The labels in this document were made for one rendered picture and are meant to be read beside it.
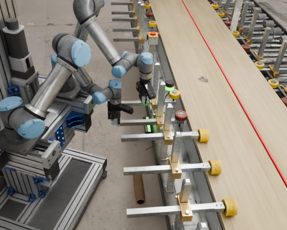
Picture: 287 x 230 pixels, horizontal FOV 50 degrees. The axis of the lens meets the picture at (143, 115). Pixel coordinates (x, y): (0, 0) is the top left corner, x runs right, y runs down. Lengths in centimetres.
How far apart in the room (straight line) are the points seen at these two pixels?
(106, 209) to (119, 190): 22
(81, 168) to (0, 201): 65
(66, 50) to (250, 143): 120
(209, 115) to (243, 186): 59
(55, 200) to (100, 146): 84
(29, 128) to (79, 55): 41
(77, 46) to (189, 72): 126
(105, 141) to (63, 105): 115
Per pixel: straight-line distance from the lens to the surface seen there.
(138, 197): 262
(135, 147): 309
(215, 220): 177
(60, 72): 152
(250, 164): 188
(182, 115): 208
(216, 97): 231
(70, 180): 259
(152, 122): 208
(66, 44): 154
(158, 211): 150
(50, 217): 242
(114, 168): 291
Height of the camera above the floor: 221
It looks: 40 degrees down
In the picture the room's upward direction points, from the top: 3 degrees clockwise
